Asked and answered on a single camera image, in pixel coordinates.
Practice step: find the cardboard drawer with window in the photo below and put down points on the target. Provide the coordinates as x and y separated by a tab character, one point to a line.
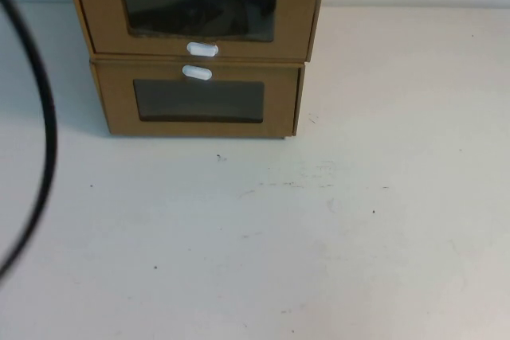
99	17
115	97

